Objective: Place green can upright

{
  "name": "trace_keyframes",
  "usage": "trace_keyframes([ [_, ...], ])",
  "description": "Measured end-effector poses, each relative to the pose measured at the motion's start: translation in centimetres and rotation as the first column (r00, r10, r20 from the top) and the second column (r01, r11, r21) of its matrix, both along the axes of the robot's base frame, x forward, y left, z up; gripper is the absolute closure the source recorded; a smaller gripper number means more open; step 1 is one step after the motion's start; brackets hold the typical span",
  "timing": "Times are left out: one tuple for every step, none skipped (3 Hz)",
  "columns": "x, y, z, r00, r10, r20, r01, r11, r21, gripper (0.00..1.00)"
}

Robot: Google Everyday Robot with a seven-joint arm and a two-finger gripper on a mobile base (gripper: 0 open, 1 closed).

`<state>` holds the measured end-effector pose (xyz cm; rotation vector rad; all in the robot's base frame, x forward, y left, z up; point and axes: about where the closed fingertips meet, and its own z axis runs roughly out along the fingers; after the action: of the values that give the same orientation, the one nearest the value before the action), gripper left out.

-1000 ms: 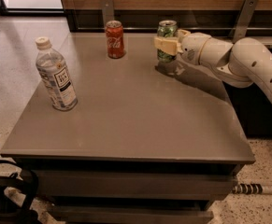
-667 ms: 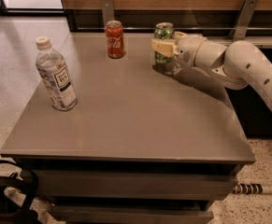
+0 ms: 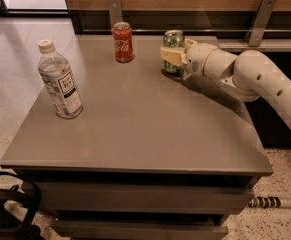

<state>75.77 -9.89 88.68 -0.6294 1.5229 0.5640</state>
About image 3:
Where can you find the green soda can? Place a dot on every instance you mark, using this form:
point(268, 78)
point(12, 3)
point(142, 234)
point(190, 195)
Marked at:
point(173, 39)

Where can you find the black chair base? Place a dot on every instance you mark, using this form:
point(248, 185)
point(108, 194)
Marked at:
point(12, 228)

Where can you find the right metal wall bracket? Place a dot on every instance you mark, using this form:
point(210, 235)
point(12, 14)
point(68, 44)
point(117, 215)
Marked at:
point(255, 34)

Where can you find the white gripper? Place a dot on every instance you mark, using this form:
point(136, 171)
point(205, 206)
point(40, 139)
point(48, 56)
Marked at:
point(198, 60)

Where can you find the left metal wall bracket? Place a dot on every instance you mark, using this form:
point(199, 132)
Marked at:
point(115, 11)

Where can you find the red cola can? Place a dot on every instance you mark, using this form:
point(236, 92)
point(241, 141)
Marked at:
point(122, 35)

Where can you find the clear plastic tea bottle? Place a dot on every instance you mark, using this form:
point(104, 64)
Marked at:
point(58, 79)

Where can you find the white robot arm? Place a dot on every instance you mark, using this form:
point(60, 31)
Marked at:
point(245, 77)

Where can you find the metal wall bracket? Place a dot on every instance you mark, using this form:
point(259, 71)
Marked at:
point(115, 11)
point(255, 34)

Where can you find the grey drawer cabinet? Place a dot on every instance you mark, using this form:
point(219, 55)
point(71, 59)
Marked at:
point(147, 159)

